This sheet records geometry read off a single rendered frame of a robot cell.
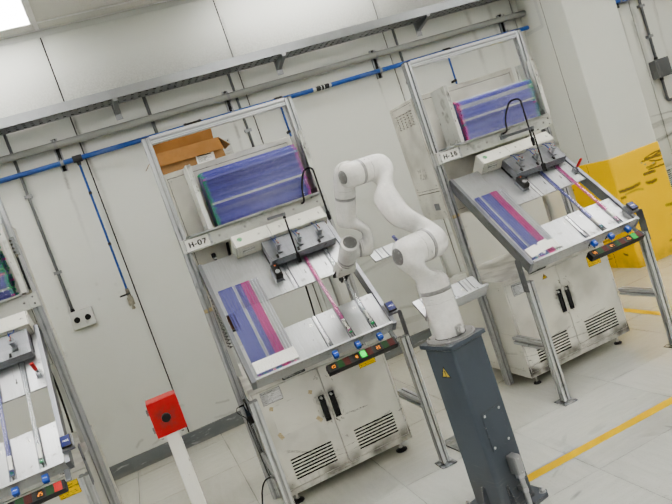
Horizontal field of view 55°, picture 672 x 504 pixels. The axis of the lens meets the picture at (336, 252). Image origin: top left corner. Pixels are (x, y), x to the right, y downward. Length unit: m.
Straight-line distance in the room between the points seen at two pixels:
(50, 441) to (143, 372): 1.92
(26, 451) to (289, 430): 1.14
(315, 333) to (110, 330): 2.09
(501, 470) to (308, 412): 1.02
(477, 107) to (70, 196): 2.70
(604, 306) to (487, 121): 1.23
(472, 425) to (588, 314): 1.54
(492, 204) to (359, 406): 1.26
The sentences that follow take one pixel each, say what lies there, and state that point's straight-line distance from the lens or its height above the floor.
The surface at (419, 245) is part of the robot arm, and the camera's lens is 2.38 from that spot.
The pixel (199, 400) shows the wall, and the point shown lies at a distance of 4.79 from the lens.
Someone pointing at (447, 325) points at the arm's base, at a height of 0.76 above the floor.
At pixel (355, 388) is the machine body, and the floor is 0.42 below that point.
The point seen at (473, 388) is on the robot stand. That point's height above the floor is 0.51.
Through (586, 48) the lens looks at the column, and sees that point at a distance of 5.59.
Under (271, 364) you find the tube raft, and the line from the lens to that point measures 2.83.
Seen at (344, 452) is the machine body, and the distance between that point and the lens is 3.32.
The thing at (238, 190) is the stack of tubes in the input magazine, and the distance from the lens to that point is 3.22.
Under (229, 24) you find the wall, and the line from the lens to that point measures 5.02.
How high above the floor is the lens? 1.37
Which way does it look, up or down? 5 degrees down
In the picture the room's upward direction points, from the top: 19 degrees counter-clockwise
